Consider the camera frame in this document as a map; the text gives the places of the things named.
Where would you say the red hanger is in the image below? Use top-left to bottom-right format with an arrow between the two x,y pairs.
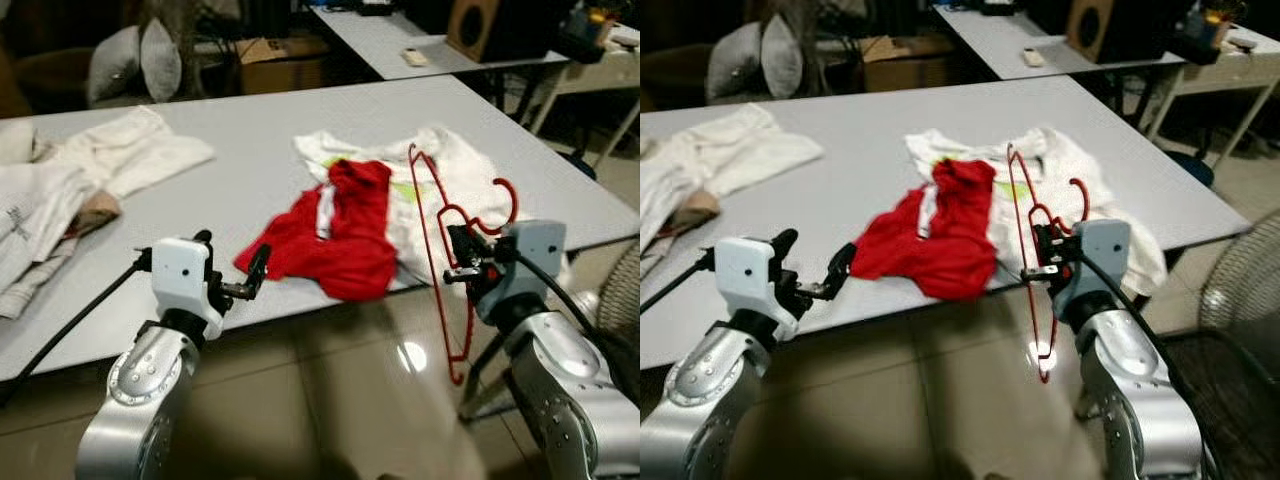
1005,143 -> 1092,384
405,143 -> 521,386

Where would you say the white printed T-shirt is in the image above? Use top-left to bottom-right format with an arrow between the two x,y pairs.
293,125 -> 576,296
905,125 -> 1169,299

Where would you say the red garment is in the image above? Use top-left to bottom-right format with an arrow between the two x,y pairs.
233,158 -> 399,304
852,158 -> 999,301

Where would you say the cream garment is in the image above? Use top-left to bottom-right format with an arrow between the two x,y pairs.
50,105 -> 216,201
645,103 -> 826,201

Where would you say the large white table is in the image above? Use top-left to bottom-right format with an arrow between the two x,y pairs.
640,75 -> 1251,371
0,75 -> 641,421

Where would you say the white grey garment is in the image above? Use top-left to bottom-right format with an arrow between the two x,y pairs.
0,120 -> 126,321
640,150 -> 721,281

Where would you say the dark blue stool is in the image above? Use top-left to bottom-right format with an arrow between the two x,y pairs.
555,148 -> 601,183
1165,148 -> 1216,189

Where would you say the grey pillow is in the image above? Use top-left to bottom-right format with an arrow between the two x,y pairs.
140,18 -> 183,103
760,12 -> 806,99
85,25 -> 143,106
705,22 -> 763,101

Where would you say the brown cardboard box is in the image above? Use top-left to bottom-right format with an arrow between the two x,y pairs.
235,35 -> 331,96
860,35 -> 951,93

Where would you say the grey table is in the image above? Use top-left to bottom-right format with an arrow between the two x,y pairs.
310,5 -> 571,136
935,5 -> 1191,131

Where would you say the wooden speaker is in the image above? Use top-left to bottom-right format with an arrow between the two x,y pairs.
1065,0 -> 1131,63
445,0 -> 513,63

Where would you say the white desk with thin legs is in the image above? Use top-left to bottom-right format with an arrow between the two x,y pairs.
1150,30 -> 1280,171
540,30 -> 641,166

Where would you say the dark object with yellow spot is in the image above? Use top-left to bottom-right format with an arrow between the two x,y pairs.
1170,5 -> 1236,66
558,3 -> 619,63

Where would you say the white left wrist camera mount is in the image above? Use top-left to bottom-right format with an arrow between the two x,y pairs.
150,237 -> 226,343
715,237 -> 801,341

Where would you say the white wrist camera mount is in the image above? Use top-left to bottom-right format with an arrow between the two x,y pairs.
715,237 -> 801,341
1055,220 -> 1133,323
478,220 -> 568,326
150,237 -> 226,343

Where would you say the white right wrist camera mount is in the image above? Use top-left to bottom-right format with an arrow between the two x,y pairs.
1055,220 -> 1133,323
478,220 -> 568,326

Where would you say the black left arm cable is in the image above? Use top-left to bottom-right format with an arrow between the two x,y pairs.
0,252 -> 153,406
640,250 -> 717,313

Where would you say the wire grille fan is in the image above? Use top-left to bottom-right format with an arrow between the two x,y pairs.
1195,205 -> 1280,480
595,245 -> 641,346

